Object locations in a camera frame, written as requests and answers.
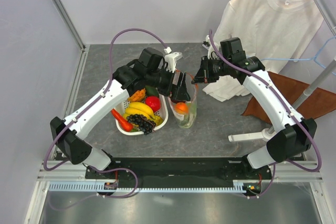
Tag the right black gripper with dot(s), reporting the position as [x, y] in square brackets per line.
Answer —
[203, 74]

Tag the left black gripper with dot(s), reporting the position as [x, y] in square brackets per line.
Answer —
[178, 92]

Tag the clear zip top bag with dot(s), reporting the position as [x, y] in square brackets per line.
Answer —
[192, 91]

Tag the green toy avocado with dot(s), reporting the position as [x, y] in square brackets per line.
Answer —
[151, 91]

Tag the black toy grapes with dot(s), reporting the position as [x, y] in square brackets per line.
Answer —
[144, 124]

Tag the toy cabbage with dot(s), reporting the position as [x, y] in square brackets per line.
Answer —
[186, 121]

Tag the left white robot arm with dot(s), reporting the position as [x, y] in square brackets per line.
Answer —
[152, 68]

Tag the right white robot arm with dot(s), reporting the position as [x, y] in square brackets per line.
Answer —
[293, 133]

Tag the white plastic fruit basket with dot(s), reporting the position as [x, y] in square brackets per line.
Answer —
[162, 112]

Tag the toy pineapple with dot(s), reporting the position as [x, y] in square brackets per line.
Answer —
[138, 96]

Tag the yellow toy bananas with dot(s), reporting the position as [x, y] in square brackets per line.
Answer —
[142, 109]

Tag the white clothes rack stand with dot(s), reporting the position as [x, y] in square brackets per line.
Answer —
[274, 104]

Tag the white t-shirt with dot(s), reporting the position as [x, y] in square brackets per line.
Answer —
[272, 30]

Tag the blue clothes hanger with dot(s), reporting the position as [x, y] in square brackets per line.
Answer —
[314, 58]

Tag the brown cloth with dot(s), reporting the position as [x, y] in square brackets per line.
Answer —
[319, 103]

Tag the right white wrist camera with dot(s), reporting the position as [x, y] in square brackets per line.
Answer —
[206, 43]

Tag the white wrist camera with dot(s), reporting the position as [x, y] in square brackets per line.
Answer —
[171, 58]
[206, 43]

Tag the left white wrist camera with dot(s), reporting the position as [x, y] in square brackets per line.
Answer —
[171, 58]

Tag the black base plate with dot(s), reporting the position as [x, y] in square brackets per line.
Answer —
[188, 172]

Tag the slotted cable duct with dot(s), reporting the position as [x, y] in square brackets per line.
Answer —
[105, 187]

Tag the aluminium frame post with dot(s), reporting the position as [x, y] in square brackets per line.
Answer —
[68, 22]

